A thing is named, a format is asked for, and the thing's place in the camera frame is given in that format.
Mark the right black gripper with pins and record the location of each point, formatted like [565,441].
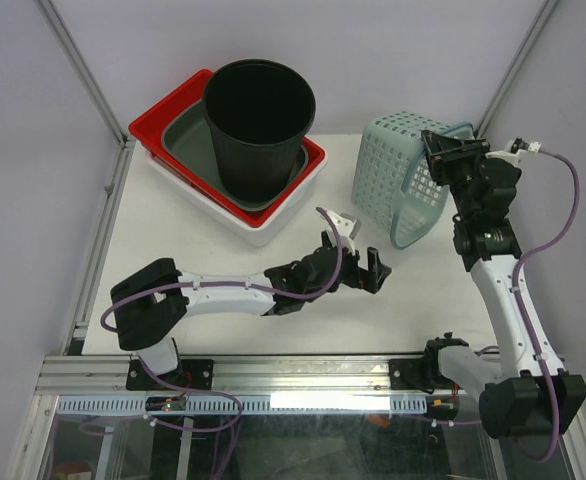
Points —
[446,151]

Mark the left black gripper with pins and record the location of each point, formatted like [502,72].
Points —
[368,280]

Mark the teal perforated plastic basket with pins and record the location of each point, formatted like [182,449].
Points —
[392,184]

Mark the large black plastic bucket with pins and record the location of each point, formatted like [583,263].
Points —
[258,112]

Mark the red plastic tray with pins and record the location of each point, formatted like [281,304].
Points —
[149,127]

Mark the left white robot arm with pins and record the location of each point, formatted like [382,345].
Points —
[147,305]

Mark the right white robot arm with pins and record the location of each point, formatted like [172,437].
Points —
[533,393]

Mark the white plastic bin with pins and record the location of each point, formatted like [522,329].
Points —
[256,236]

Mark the grey plastic tray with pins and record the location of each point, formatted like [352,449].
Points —
[188,140]

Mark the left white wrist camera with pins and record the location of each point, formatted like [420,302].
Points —
[341,229]

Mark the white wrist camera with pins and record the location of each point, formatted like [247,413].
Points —
[341,229]
[514,150]

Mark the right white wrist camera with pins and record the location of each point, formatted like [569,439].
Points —
[514,150]

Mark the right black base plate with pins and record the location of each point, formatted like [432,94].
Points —
[420,374]

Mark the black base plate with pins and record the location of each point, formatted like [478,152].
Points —
[193,373]
[420,374]

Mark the right aluminium frame post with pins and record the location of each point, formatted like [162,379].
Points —
[532,36]

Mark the aluminium frame post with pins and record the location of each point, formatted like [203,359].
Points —
[64,38]
[532,36]

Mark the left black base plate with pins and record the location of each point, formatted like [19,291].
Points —
[193,373]

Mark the aluminium mounting rail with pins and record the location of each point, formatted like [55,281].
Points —
[235,374]

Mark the white slotted cable duct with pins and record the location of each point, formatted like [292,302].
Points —
[276,403]

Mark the left aluminium frame post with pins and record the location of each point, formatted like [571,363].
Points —
[64,38]

